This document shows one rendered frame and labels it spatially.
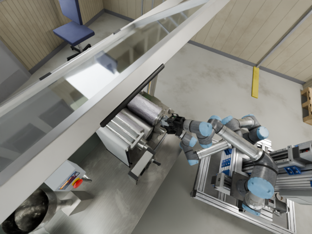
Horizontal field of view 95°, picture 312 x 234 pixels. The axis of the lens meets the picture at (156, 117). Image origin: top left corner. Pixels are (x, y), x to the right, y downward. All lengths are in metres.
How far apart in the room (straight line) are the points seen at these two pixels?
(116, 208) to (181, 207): 1.17
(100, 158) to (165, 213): 1.24
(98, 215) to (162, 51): 1.18
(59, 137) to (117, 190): 1.09
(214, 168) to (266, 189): 1.27
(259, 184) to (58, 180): 0.92
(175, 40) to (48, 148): 0.27
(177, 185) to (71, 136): 2.08
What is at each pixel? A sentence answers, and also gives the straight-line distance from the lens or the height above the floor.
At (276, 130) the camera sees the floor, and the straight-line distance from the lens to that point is 3.45.
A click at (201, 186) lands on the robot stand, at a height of 0.23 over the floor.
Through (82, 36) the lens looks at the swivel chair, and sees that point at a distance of 2.98.
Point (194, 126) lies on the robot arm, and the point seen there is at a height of 1.45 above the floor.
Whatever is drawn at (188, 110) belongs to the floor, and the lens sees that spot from 2.66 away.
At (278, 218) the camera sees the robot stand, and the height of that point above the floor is 0.21.
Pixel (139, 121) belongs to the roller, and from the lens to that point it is 1.02.
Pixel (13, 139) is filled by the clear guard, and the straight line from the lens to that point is 0.35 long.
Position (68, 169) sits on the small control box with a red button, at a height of 1.71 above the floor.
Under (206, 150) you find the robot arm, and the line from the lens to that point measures 1.22.
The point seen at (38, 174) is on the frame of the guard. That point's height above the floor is 1.97.
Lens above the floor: 2.15
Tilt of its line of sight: 62 degrees down
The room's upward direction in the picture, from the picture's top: 15 degrees clockwise
